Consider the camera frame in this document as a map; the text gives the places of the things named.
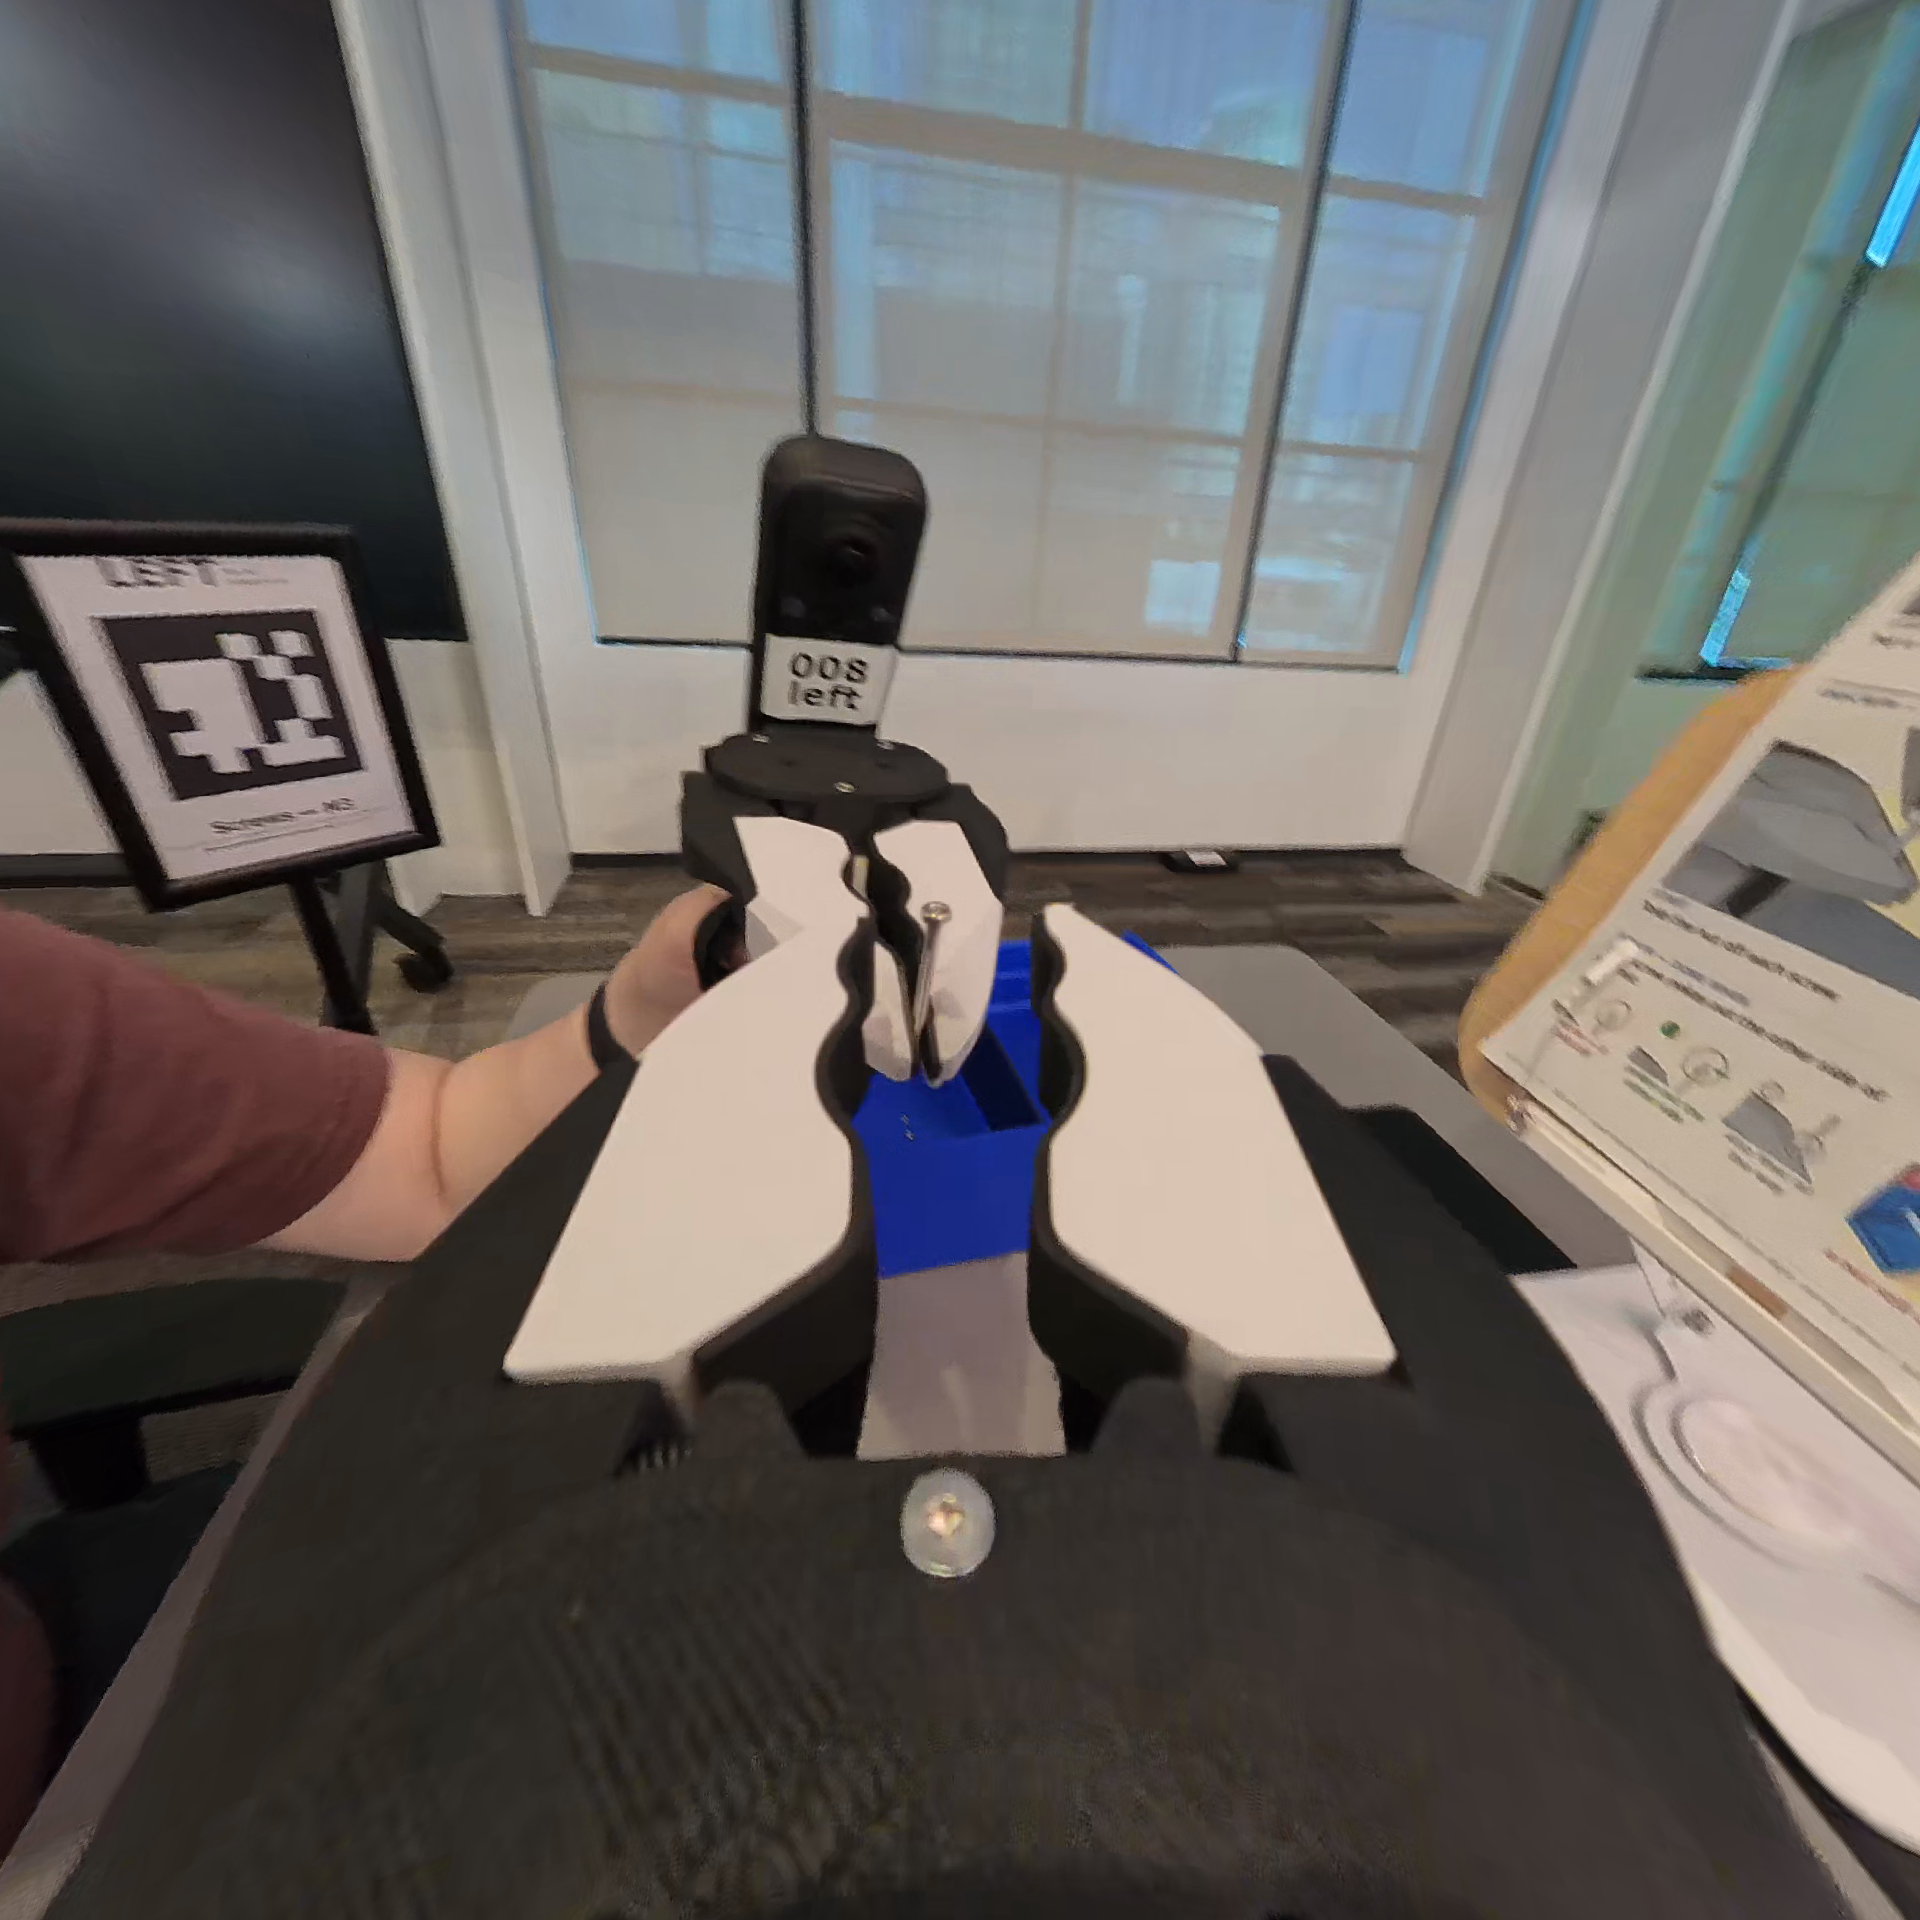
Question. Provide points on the black easel stand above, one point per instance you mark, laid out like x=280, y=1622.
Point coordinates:
x=339, y=960

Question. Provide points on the black armrest desk chair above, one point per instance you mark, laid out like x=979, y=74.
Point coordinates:
x=150, y=1349

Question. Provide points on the instruction board on stand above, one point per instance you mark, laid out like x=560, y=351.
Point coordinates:
x=1589, y=901

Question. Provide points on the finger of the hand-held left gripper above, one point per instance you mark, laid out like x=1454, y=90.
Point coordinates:
x=788, y=878
x=961, y=901

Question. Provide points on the printed instruction sheet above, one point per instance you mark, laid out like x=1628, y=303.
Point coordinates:
x=1725, y=975

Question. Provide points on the black flat remote device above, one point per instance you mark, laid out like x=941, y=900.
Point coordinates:
x=1201, y=861

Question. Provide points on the black wrist band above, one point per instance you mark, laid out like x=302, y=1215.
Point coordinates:
x=605, y=1037

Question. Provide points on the white document stand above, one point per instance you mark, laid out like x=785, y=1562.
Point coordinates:
x=1769, y=1650

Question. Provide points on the person in maroon shirt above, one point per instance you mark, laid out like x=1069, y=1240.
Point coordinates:
x=181, y=1080

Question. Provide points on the long metal bolt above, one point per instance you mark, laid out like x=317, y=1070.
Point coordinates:
x=931, y=975

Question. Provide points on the blue divided plastic bin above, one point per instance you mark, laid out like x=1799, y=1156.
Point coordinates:
x=945, y=1200

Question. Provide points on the large black wall screen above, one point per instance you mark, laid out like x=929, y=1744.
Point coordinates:
x=181, y=300

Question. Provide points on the large paned window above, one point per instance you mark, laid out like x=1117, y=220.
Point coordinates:
x=1049, y=300

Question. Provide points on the person's left forearm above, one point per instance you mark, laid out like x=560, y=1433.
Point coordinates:
x=495, y=1141

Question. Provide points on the black framed marker sign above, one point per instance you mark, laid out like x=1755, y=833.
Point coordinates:
x=224, y=705

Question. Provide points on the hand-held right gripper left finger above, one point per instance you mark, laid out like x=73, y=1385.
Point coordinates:
x=691, y=1200

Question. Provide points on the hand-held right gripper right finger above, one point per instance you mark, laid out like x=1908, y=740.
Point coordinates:
x=1214, y=1200

